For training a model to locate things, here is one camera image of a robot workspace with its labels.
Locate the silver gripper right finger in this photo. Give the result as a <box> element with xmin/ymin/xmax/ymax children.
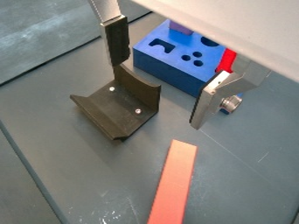
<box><xmin>190</xmin><ymin>56</ymin><xmax>271</xmax><ymax>130</ymax></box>

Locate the red hexagonal peg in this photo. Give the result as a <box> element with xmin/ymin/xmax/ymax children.
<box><xmin>215</xmin><ymin>48</ymin><xmax>238</xmax><ymax>73</ymax></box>

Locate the red rectangular block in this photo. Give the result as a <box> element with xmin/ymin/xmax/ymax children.
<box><xmin>147</xmin><ymin>139</ymin><xmax>198</xmax><ymax>224</ymax></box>

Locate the purple rectangular block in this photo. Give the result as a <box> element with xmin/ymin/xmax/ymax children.
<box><xmin>170</xmin><ymin>20</ymin><xmax>193</xmax><ymax>35</ymax></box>

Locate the black curved fixture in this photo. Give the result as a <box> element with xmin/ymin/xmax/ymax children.
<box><xmin>70</xmin><ymin>64</ymin><xmax>162</xmax><ymax>140</ymax></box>

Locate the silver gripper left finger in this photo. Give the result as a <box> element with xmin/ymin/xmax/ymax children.
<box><xmin>88</xmin><ymin>0</ymin><xmax>130</xmax><ymax>67</ymax></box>

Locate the blue shape board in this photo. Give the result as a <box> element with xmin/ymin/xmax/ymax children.
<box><xmin>134</xmin><ymin>19</ymin><xmax>227</xmax><ymax>97</ymax></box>

